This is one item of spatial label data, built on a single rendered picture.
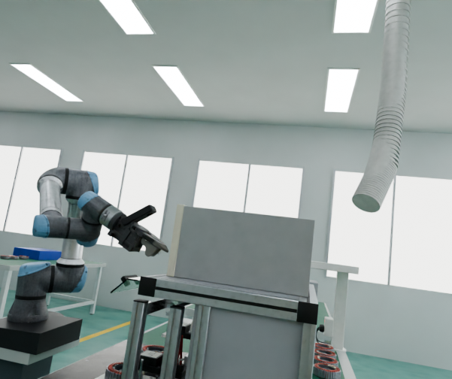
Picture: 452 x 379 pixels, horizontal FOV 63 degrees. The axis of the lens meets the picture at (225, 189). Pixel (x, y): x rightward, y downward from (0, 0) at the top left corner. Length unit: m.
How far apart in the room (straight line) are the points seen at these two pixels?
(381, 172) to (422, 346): 4.12
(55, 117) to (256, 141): 3.89
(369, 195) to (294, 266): 1.25
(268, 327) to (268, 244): 0.22
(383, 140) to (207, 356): 1.81
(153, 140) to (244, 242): 5.76
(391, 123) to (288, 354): 1.84
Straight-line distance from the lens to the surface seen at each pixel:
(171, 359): 1.00
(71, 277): 1.75
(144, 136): 6.79
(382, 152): 2.39
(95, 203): 1.33
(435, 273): 6.09
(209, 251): 1.04
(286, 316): 0.91
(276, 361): 0.94
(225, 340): 0.95
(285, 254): 1.01
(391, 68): 2.73
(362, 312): 5.93
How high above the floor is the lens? 1.21
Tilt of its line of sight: 9 degrees up
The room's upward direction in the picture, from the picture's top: 7 degrees clockwise
